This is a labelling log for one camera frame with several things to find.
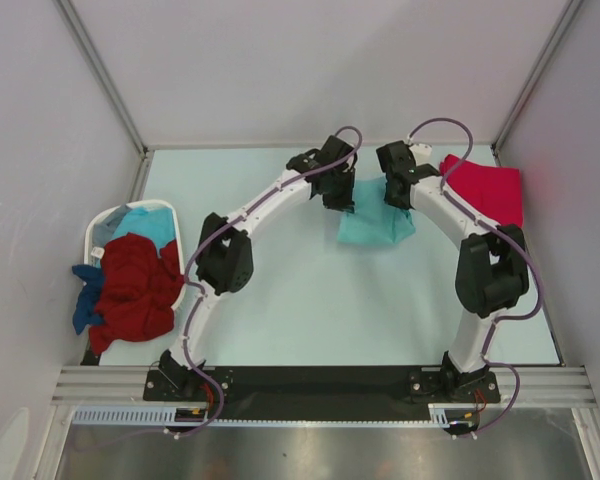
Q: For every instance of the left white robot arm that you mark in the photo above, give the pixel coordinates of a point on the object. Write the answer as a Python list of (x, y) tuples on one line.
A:
[(223, 264)]

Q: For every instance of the aluminium frame rail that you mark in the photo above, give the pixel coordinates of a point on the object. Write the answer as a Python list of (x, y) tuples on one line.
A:
[(100, 385)]

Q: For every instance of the white laundry basket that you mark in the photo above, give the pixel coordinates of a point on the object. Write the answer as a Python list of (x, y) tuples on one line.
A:
[(101, 229)]

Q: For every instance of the teal t-shirt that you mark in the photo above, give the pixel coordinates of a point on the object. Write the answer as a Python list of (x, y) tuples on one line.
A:
[(374, 223)]

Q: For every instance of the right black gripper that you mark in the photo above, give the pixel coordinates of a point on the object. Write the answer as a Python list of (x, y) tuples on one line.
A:
[(399, 204)]

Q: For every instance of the light blue t-shirt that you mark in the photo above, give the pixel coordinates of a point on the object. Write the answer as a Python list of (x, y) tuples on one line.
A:
[(157, 225)]

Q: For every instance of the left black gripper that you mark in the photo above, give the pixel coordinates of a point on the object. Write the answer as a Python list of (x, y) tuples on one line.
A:
[(345, 203)]

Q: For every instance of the folded red t-shirt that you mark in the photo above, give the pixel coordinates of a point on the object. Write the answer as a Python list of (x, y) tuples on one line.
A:
[(494, 191)]

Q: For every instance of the dark blue t-shirt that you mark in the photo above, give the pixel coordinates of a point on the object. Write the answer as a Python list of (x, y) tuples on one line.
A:
[(85, 314)]

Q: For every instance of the dark red t-shirt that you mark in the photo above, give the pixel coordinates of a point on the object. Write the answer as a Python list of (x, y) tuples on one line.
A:
[(141, 284)]

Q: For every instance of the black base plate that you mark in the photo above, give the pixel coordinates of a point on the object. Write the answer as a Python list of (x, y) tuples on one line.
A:
[(343, 393)]

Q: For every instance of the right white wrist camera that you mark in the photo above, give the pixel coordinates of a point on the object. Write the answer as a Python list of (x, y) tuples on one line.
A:
[(421, 152)]

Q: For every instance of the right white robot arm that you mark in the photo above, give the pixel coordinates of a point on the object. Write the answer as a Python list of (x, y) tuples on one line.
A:
[(492, 272)]

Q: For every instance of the light blue cable duct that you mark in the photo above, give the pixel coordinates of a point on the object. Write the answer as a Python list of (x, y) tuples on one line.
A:
[(140, 416)]

